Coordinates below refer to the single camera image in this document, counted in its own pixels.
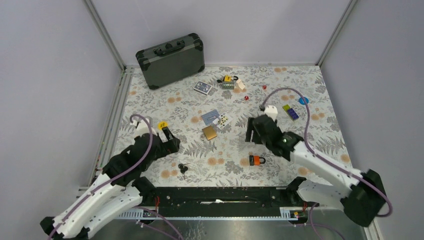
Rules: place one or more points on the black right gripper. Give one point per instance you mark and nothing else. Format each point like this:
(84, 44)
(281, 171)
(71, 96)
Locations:
(250, 127)

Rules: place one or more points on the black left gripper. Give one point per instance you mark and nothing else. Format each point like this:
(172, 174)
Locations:
(170, 146)

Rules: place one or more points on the orange black padlock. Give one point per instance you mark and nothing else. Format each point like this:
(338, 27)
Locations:
(255, 160)

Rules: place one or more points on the black-headed keys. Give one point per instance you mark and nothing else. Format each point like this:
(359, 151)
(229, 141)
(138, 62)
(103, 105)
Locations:
(183, 169)

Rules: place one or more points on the yellow black padlock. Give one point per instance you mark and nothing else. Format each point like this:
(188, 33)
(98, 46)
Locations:
(227, 78)

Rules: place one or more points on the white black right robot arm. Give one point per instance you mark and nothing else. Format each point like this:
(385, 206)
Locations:
(356, 193)

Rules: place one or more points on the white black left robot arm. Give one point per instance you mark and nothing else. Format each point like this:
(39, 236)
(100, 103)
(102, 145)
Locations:
(118, 188)

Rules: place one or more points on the yellow round token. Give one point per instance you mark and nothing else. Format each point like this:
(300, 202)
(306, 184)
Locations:
(161, 125)

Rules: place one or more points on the face-up playing card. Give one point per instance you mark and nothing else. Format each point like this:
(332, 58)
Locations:
(222, 121)

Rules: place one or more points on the brass padlock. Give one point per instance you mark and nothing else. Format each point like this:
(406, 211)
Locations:
(209, 132)

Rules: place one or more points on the green purple building bricks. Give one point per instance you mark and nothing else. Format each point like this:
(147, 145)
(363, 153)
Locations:
(290, 112)

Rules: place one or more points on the blue-backed playing card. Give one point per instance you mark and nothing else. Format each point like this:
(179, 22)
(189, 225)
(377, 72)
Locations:
(211, 118)

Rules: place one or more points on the small beige block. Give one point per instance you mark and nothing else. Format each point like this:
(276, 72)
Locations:
(240, 85)

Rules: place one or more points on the grey green building brick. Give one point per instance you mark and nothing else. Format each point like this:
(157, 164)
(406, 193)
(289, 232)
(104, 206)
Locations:
(227, 86)

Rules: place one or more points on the blue round token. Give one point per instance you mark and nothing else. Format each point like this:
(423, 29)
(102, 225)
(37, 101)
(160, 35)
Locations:
(303, 101)

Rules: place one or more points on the blue card deck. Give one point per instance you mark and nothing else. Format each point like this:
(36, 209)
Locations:
(202, 87)

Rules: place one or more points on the grey black hard case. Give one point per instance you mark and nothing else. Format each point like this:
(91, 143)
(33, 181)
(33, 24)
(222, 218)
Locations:
(171, 61)

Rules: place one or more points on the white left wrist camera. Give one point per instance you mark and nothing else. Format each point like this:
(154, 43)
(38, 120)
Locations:
(142, 127)

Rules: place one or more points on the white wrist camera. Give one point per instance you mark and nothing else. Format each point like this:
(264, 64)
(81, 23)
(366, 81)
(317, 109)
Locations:
(142, 127)
(272, 112)

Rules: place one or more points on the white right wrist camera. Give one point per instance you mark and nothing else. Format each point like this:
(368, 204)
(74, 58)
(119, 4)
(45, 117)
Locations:
(272, 112)

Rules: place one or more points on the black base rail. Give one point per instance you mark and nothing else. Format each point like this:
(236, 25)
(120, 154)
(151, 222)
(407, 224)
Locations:
(184, 197)

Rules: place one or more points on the slotted cable duct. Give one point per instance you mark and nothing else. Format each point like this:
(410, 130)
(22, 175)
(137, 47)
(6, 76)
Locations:
(212, 213)

